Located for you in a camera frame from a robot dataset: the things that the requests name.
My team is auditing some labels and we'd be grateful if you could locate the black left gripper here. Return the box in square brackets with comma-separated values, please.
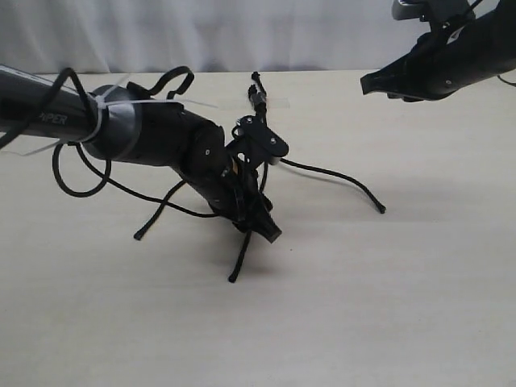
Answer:
[177, 120, 281, 243]

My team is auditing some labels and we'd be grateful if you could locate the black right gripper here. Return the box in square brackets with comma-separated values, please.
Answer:
[360, 15, 500, 102]

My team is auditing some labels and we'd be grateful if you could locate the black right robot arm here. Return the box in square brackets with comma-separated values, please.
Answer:
[360, 1, 515, 102]

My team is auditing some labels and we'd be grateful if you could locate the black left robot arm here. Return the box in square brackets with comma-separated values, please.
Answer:
[1, 66, 289, 242]

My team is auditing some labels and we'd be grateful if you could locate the clear adhesive tape strip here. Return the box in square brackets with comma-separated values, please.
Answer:
[216, 98, 291, 110]

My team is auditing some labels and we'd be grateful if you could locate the white zip tie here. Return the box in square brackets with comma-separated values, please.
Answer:
[22, 66, 218, 158]

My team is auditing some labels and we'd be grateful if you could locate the white curtain backdrop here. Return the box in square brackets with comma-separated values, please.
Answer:
[1, 1, 428, 73]

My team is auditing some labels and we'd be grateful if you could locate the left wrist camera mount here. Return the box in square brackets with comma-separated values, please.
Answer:
[226, 115, 289, 169]

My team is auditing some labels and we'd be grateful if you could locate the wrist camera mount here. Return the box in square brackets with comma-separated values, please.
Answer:
[226, 115, 289, 169]
[391, 0, 476, 30]

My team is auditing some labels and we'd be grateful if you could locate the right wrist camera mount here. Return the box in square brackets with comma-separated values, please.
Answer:
[391, 0, 476, 30]

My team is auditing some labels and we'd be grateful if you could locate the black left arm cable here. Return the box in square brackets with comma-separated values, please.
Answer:
[0, 67, 218, 218]

